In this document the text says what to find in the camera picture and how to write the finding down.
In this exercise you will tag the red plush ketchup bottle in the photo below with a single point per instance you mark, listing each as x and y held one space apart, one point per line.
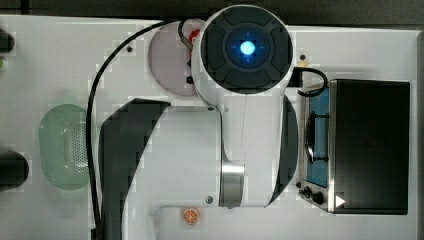
194 34

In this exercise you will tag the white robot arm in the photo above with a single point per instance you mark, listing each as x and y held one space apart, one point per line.
236 148

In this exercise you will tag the grey round plate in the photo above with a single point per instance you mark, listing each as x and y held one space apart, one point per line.
168 61

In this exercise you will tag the orange slice toy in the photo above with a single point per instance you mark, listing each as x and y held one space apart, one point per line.
191 216

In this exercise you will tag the black steel toaster oven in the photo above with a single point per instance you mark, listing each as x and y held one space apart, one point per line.
355 148

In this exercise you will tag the green perforated basket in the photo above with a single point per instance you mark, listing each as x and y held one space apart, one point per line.
62 142

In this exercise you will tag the black object left edge lower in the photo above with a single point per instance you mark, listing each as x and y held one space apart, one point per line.
14 170

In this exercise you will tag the black object edge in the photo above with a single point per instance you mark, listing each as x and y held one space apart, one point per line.
14 170
7 42

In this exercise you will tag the black object left edge upper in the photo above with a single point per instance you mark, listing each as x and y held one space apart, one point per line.
7 42

